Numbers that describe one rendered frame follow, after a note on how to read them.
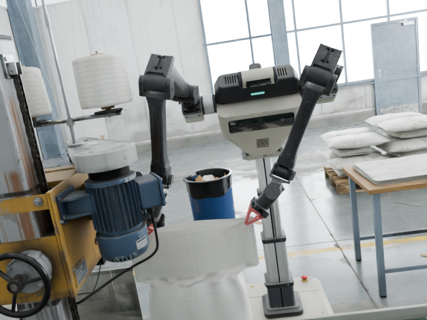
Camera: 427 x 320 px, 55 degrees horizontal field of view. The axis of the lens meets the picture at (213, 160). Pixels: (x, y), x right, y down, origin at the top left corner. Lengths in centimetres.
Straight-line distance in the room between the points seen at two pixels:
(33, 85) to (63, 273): 58
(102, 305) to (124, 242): 101
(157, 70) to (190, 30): 820
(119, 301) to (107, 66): 126
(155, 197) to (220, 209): 258
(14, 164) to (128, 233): 36
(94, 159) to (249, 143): 99
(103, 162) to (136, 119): 865
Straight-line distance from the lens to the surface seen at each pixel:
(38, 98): 140
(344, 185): 495
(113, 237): 123
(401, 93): 1018
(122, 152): 116
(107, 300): 218
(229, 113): 183
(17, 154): 119
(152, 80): 134
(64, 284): 127
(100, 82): 128
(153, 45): 965
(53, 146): 1024
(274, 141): 198
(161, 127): 141
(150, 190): 123
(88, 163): 116
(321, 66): 138
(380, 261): 289
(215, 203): 376
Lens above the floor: 158
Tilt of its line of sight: 12 degrees down
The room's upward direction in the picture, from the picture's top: 9 degrees counter-clockwise
